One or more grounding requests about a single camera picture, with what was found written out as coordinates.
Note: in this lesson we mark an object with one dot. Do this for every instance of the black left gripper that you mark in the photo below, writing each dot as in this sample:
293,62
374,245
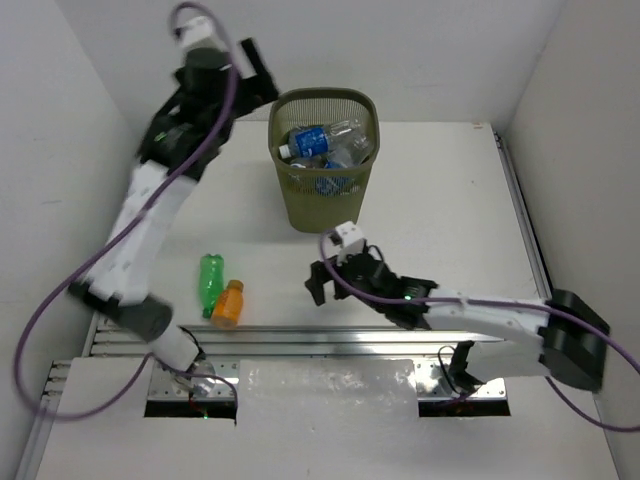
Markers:
255,80

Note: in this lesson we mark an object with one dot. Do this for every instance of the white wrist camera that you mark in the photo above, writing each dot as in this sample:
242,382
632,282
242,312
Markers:
196,33
350,240

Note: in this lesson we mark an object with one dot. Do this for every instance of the aluminium rail frame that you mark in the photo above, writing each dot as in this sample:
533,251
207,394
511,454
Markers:
331,392

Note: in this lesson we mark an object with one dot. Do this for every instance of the green plastic bottle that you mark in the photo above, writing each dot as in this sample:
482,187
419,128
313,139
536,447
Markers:
210,283

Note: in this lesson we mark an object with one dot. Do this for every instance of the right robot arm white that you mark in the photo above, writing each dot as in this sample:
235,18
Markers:
560,337

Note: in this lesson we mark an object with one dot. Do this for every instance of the clear unlabelled bottle white cap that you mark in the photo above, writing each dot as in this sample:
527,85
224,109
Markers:
351,150

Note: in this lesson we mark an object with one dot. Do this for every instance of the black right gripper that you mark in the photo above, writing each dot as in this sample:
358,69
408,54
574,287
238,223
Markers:
316,282

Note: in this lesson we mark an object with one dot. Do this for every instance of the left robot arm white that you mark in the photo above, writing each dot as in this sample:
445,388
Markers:
183,137

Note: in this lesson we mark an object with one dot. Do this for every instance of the blue label bottle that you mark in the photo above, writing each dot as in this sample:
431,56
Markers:
305,143

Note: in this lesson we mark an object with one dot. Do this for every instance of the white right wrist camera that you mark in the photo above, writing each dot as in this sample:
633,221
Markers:
350,240

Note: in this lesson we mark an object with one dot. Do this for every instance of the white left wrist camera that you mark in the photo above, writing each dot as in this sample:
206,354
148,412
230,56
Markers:
196,33

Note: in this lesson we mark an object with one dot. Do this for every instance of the olive green mesh bin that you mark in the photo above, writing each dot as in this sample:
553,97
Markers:
338,111

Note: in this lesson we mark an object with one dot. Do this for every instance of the clear bottle colourful label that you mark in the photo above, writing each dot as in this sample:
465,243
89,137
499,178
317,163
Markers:
323,185

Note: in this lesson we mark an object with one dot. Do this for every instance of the small orange juice bottle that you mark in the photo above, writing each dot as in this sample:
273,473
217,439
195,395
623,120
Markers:
229,306

